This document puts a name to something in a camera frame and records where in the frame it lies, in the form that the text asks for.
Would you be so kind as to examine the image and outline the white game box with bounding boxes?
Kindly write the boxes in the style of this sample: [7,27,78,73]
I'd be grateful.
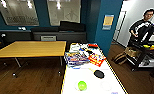
[69,42,82,53]

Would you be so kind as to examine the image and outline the flat red item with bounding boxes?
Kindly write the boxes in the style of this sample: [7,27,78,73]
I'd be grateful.
[87,43,99,49]

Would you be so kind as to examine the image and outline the dark sofa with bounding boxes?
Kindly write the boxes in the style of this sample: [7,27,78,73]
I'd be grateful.
[30,20,88,43]

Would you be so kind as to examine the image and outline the small white-top table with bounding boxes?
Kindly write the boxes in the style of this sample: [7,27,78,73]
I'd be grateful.
[60,42,129,94]

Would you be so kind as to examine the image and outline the brown floor bag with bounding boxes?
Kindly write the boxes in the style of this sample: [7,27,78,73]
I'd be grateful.
[112,52,128,66]

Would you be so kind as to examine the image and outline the brown cardboard box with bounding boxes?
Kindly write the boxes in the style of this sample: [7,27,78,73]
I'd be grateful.
[124,47,141,60]

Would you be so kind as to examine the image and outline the person in dark shirt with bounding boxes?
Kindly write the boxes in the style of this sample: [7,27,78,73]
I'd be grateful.
[127,8,154,47]

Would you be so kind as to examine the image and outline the small yellow object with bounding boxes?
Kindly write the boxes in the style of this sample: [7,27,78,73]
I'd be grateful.
[142,44,151,49]

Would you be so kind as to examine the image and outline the black wheeled cart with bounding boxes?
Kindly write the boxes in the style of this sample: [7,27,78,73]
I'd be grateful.
[128,19,154,73]

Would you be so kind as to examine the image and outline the dark wall window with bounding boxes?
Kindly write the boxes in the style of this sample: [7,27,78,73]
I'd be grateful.
[46,0,82,26]
[0,0,40,27]

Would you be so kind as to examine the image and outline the yellow wall notice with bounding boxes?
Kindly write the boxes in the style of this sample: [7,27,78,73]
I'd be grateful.
[102,13,115,31]

